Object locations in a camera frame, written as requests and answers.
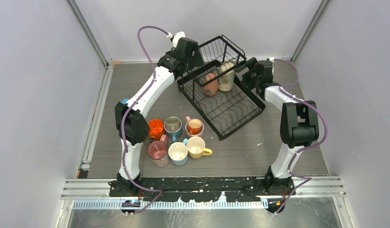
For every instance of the pink patterned mug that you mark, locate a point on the pink patterned mug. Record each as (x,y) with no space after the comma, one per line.
(157,151)

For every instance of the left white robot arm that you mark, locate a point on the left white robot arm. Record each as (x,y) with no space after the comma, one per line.
(130,116)

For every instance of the cream floral mug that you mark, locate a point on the cream floral mug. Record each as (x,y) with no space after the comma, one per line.
(226,81)

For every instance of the black wire dish rack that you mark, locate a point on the black wire dish rack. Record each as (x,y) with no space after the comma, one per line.
(225,112)

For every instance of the large orange mug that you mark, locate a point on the large orange mug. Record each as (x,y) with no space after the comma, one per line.
(156,129)

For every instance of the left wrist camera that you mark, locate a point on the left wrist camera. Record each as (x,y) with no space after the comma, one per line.
(175,38)

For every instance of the yellow mug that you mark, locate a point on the yellow mug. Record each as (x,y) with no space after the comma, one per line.
(196,148)

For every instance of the small orange cup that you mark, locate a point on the small orange cup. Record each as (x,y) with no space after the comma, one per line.
(194,126)

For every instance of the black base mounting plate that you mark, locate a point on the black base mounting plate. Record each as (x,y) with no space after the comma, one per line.
(202,189)

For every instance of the light pink faceted mug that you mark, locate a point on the light pink faceted mug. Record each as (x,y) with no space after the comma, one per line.
(189,135)

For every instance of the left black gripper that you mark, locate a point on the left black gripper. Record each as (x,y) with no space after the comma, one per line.
(198,61)

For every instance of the beige grey cup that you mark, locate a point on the beige grey cup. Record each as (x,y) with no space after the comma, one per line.
(172,124)

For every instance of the light blue faceted mug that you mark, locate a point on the light blue faceted mug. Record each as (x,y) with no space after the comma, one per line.
(178,152)

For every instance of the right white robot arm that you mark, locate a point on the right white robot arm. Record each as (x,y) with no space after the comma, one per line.
(298,123)

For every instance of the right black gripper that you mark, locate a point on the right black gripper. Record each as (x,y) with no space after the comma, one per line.
(246,82)

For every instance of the salmon pink mug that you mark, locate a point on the salmon pink mug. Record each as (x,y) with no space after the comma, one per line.
(211,87)

